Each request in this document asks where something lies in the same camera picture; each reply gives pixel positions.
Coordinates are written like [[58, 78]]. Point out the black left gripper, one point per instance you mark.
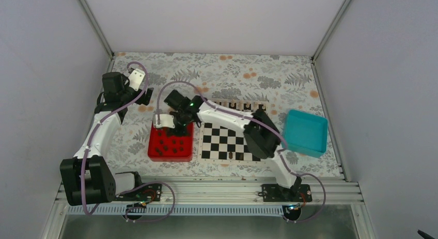
[[145, 100]]

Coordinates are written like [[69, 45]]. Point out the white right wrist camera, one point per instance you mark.
[[163, 121]]

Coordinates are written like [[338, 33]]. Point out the black and white chessboard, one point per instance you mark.
[[216, 142]]

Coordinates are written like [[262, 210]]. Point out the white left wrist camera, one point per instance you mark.
[[136, 78]]

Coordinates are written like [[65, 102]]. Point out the aluminium mounting rail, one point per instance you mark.
[[231, 196]]

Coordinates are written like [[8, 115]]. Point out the light wooden chess pieces row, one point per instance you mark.
[[243, 105]]

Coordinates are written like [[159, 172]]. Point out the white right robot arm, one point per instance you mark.
[[261, 135]]

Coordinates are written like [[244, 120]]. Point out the red plastic tray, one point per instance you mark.
[[170, 148]]

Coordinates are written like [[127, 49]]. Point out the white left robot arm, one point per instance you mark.
[[86, 177]]

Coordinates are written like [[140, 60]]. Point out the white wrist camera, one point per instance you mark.
[[163, 121], [136, 78]]

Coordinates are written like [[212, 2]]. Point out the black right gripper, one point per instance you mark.
[[182, 131]]

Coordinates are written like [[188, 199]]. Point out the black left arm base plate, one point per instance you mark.
[[149, 193]]

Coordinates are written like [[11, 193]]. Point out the floral patterned table mat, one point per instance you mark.
[[284, 82]]

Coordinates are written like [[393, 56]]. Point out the teal plastic tray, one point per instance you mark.
[[306, 133]]

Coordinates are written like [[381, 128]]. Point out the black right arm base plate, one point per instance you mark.
[[276, 193]]

